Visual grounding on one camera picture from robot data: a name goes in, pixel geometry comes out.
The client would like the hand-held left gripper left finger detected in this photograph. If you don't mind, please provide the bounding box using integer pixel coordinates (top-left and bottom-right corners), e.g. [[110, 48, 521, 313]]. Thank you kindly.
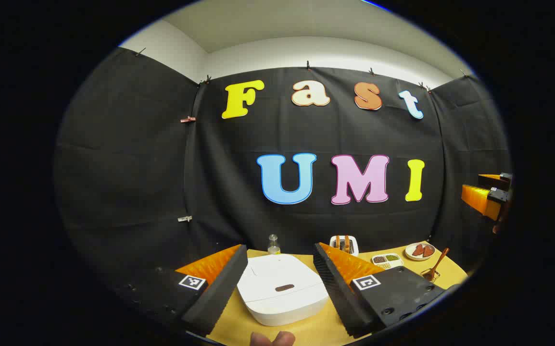
[[114, 244, 249, 337]]

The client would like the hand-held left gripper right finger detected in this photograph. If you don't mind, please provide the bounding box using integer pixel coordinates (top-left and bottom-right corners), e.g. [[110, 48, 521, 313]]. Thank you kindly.
[[313, 242, 449, 338]]

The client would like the white rice cooker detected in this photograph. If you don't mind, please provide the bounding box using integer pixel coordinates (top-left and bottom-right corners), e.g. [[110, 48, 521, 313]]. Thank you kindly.
[[237, 254, 330, 327]]

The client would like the brown wooden spoon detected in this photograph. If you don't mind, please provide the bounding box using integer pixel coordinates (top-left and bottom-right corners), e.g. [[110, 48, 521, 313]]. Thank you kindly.
[[424, 247, 450, 282]]

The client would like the white toaster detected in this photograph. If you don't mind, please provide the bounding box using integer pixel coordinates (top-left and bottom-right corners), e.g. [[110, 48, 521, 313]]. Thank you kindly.
[[329, 235, 359, 257]]

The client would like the white divided grain dish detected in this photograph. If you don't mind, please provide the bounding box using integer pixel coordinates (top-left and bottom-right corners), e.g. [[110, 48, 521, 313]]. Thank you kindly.
[[371, 253, 404, 270]]

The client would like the round white plate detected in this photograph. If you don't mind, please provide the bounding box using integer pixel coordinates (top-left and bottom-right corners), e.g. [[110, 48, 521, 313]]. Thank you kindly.
[[404, 242, 436, 261]]

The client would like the black backdrop cloth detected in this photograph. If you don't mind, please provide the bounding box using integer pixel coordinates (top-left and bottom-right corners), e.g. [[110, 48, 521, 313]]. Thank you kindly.
[[54, 47, 513, 289]]

